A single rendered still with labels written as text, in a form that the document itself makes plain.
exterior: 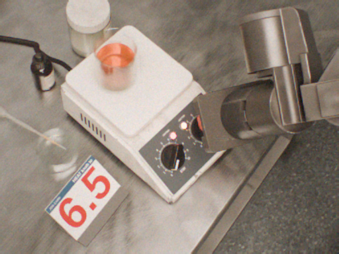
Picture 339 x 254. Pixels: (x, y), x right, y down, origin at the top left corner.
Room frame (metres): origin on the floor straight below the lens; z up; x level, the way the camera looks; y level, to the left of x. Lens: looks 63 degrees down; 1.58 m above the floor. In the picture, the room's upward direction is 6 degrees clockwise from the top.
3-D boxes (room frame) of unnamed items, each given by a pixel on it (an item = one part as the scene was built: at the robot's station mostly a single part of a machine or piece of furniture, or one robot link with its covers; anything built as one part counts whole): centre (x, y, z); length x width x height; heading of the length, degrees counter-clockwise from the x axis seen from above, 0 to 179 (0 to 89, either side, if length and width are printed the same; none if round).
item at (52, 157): (0.37, 0.14, 0.76); 0.06 x 0.06 x 0.02
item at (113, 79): (0.44, 0.07, 0.87); 0.06 x 0.05 x 0.08; 40
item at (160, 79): (0.44, 0.05, 0.83); 0.12 x 0.12 x 0.01; 53
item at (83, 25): (0.55, 0.12, 0.79); 0.06 x 0.06 x 0.08
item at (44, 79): (0.47, 0.18, 0.79); 0.03 x 0.03 x 0.07
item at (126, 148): (0.43, 0.03, 0.79); 0.22 x 0.13 x 0.08; 53
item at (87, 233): (0.30, 0.09, 0.77); 0.09 x 0.06 x 0.04; 150
